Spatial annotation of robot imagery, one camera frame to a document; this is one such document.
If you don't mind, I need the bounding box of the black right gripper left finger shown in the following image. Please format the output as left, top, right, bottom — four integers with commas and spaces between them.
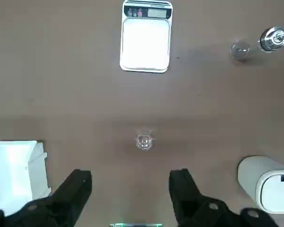
0, 168, 93, 227

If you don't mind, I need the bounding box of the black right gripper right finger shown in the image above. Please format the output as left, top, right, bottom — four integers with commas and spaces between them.
169, 168, 279, 227

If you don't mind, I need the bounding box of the small clear glass measuring cup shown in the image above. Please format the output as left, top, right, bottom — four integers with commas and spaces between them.
134, 128, 156, 152

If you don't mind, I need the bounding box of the white open plastic box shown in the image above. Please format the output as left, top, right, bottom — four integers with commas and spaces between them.
0, 140, 52, 217

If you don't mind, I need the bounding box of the white lidded trash bin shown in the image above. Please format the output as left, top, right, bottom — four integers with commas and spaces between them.
237, 155, 284, 215

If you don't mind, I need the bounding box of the small clear drinking glass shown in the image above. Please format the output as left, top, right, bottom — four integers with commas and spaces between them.
230, 40, 250, 62

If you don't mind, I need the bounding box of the white digital kitchen scale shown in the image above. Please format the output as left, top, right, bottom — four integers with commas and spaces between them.
119, 0, 174, 73

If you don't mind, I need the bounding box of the glass bottle with metal pump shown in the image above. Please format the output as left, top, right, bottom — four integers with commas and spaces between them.
257, 26, 284, 54

